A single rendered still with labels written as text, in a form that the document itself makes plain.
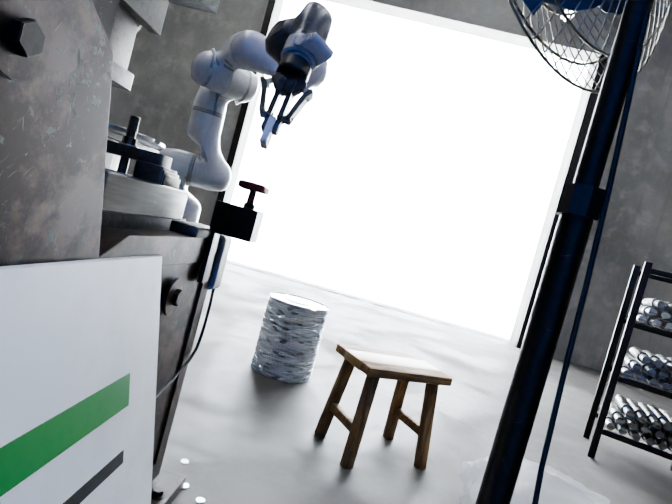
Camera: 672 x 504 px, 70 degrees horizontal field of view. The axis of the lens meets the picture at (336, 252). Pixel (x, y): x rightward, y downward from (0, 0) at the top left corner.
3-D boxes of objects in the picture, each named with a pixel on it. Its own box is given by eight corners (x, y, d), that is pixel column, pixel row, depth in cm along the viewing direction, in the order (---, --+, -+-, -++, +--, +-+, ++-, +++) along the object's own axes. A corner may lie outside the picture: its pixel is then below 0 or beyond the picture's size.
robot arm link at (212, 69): (245, 42, 159) (198, 20, 150) (268, 39, 145) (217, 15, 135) (230, 99, 162) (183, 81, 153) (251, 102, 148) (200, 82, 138)
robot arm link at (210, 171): (193, 111, 166) (245, 127, 170) (176, 180, 169) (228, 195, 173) (189, 107, 155) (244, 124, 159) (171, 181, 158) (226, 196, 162)
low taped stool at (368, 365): (390, 436, 185) (413, 353, 183) (427, 471, 163) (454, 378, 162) (311, 432, 169) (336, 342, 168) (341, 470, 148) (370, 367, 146)
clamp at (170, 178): (92, 165, 87) (105, 110, 87) (178, 189, 86) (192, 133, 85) (71, 160, 81) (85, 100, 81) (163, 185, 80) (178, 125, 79)
